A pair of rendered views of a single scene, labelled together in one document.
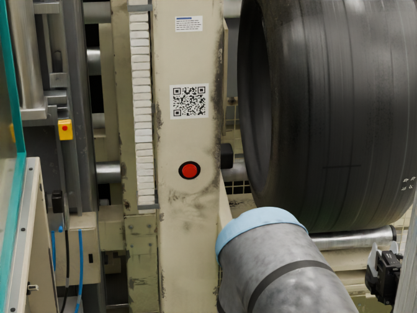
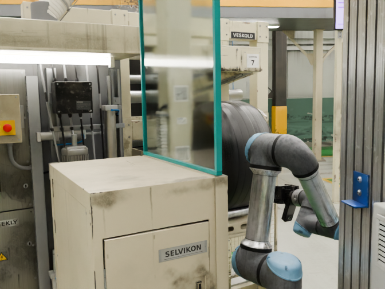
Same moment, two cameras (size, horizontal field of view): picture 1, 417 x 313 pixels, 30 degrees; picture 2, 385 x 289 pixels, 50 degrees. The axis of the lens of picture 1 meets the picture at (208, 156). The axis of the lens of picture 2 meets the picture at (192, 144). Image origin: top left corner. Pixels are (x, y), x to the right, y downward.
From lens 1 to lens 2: 1.01 m
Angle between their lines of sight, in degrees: 32
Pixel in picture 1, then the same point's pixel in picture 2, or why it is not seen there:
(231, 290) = (259, 155)
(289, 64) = (224, 127)
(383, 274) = (279, 190)
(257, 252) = (267, 137)
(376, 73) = (254, 127)
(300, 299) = (290, 138)
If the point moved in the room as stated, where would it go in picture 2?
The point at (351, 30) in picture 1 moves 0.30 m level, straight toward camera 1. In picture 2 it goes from (241, 114) to (262, 117)
